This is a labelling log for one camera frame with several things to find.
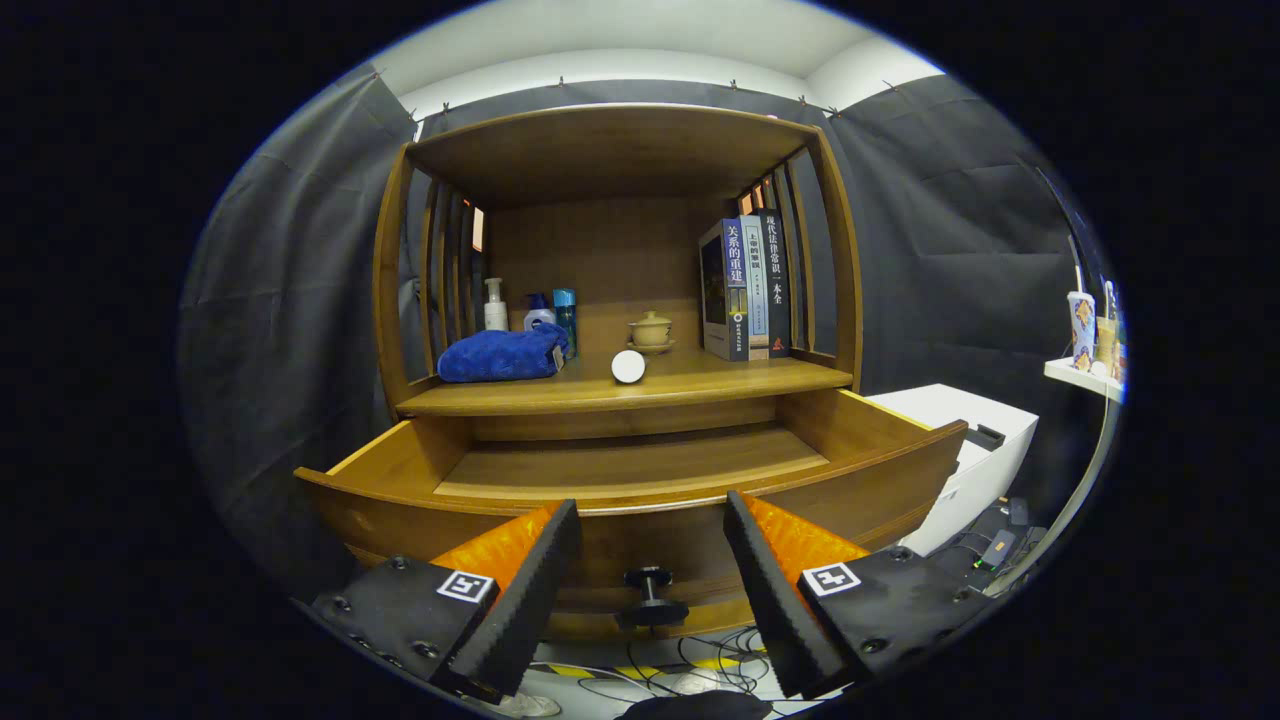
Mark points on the small black device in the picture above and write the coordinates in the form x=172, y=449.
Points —
x=985, y=437

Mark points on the black electronic device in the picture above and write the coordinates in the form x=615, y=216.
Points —
x=1000, y=550

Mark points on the yellow black hazard tape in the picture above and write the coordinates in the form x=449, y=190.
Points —
x=722, y=662

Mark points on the white bottle with blue cap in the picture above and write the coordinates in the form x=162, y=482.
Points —
x=540, y=320

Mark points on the patterned paper cup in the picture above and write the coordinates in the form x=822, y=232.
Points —
x=1082, y=335

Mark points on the blue folded towel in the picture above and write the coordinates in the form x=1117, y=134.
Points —
x=500, y=355

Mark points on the white box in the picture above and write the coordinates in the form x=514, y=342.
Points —
x=950, y=415

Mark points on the wooden drawer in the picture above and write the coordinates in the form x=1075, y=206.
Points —
x=640, y=465

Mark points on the wooden cabinet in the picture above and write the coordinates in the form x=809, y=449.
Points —
x=600, y=150

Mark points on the black backdrop cloth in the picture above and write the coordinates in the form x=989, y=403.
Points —
x=300, y=330

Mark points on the teal bottle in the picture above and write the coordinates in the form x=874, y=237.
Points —
x=565, y=315

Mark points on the white pump bottle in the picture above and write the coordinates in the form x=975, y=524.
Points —
x=496, y=315

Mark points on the light grey book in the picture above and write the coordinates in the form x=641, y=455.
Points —
x=757, y=290

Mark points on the wooden countertop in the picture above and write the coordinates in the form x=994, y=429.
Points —
x=700, y=380

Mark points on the black book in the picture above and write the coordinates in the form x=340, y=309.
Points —
x=777, y=280

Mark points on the beige lidded tea cup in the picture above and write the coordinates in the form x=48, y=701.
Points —
x=651, y=332

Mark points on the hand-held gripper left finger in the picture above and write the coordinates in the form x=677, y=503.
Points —
x=530, y=590

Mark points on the amber bottle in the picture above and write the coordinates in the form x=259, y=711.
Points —
x=1106, y=345

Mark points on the white tube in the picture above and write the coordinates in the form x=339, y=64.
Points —
x=628, y=367

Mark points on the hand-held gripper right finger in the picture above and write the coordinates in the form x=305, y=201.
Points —
x=775, y=600

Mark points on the white shelf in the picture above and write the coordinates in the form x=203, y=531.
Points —
x=1070, y=373

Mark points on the purple book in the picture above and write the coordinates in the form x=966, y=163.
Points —
x=722, y=295

